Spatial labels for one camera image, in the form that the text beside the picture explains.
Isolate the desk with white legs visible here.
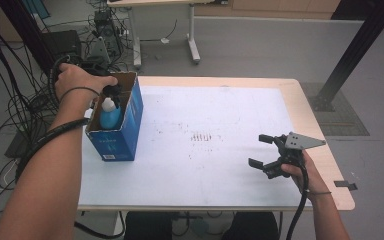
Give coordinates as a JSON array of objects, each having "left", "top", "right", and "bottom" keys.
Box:
[{"left": 106, "top": 0, "right": 229, "bottom": 70}]

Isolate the black metal stand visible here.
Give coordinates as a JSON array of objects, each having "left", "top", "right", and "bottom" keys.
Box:
[
  {"left": 0, "top": 0, "right": 59, "bottom": 76},
  {"left": 308, "top": 0, "right": 384, "bottom": 113}
]

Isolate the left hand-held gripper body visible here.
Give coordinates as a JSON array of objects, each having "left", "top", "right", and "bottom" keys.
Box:
[{"left": 79, "top": 36, "right": 112, "bottom": 77}]

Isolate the black wrist band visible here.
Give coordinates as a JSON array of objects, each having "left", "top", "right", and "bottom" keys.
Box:
[
  {"left": 304, "top": 189, "right": 333, "bottom": 197},
  {"left": 59, "top": 86, "right": 100, "bottom": 103}
]

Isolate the white plug with cable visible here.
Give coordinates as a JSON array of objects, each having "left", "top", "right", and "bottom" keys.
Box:
[{"left": 139, "top": 19, "right": 178, "bottom": 45}]

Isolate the black tape piece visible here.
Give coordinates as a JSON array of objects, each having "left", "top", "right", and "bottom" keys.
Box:
[{"left": 333, "top": 179, "right": 358, "bottom": 192}]

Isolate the wooden base board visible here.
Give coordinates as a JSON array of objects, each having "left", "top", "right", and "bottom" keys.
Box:
[{"left": 299, "top": 82, "right": 370, "bottom": 137}]

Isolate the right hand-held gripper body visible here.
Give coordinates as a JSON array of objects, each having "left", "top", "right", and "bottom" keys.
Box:
[{"left": 264, "top": 132, "right": 327, "bottom": 180}]

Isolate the person's right hand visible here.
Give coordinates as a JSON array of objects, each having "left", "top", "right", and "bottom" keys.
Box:
[{"left": 280, "top": 149, "right": 332, "bottom": 196}]

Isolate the white table mat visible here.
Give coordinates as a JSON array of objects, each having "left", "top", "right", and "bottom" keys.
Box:
[{"left": 78, "top": 84, "right": 313, "bottom": 208}]

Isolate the person's left hand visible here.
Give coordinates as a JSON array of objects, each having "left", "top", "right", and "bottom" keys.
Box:
[{"left": 54, "top": 62, "right": 119, "bottom": 100}]

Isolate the black computer tower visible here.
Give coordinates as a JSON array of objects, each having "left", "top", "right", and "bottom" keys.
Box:
[{"left": 94, "top": 9, "right": 124, "bottom": 58}]

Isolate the teal panel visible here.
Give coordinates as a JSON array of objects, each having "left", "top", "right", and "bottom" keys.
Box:
[{"left": 21, "top": 0, "right": 51, "bottom": 20}]

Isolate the blue bottle with white cap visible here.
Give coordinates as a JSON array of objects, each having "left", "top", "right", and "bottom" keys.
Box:
[{"left": 99, "top": 97, "right": 123, "bottom": 131}]

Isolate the tangle of black floor cables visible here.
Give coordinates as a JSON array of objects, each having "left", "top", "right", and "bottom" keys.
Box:
[{"left": 0, "top": 0, "right": 131, "bottom": 216}]

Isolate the black case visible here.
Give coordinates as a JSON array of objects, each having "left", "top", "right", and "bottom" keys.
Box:
[{"left": 41, "top": 29, "right": 83, "bottom": 66}]

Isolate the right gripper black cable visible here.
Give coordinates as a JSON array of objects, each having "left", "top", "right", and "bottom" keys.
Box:
[{"left": 284, "top": 164, "right": 310, "bottom": 240}]

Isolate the blue cardboard box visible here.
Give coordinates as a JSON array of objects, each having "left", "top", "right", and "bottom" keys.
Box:
[{"left": 85, "top": 71, "right": 144, "bottom": 163}]

